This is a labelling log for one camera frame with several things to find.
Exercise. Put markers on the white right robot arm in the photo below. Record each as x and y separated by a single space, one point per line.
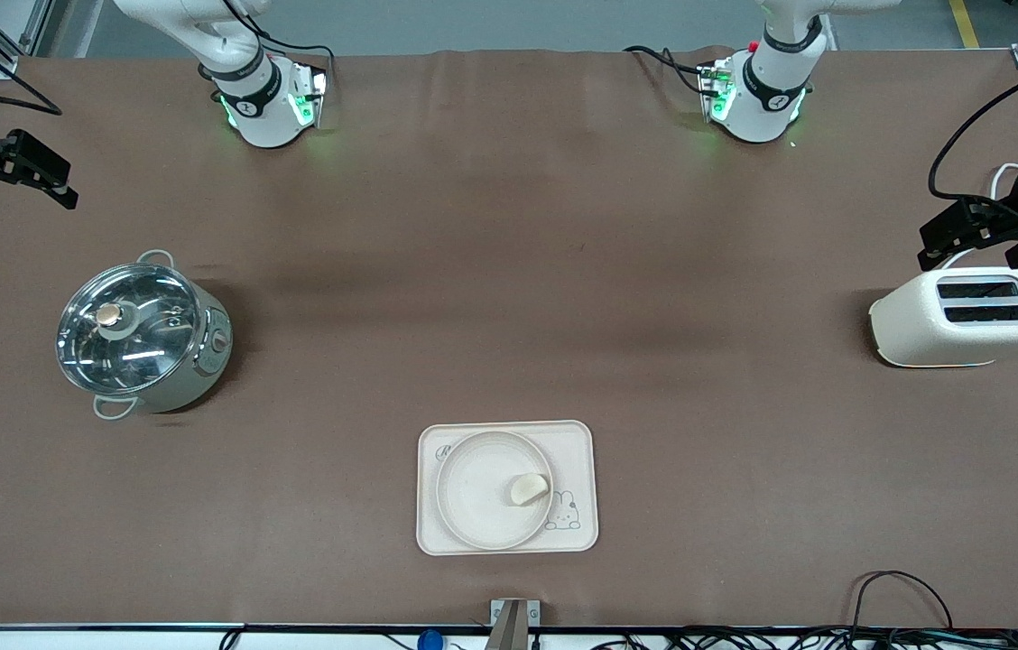
261 117

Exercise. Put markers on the white steamed bun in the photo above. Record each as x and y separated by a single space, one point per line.
529 490

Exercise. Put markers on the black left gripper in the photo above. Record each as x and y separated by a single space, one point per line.
1017 205

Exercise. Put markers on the aluminium camera mount post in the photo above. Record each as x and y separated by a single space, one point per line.
514 623

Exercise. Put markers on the glass pot lid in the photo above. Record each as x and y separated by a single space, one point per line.
148 343

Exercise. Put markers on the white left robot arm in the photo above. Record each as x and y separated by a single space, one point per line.
771 81

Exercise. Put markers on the cream two-slot toaster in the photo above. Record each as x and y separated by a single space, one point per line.
942 338

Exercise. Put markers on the blue round cap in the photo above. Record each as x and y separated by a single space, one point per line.
430 640

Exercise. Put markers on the cream round plate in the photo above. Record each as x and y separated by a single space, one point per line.
477 492

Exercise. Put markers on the cream rabbit print tray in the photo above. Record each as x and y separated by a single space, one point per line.
577 451

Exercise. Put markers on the steel electric cooking pot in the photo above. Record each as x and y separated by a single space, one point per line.
202 361

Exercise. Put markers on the brown table cover mat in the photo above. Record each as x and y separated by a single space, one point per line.
509 226

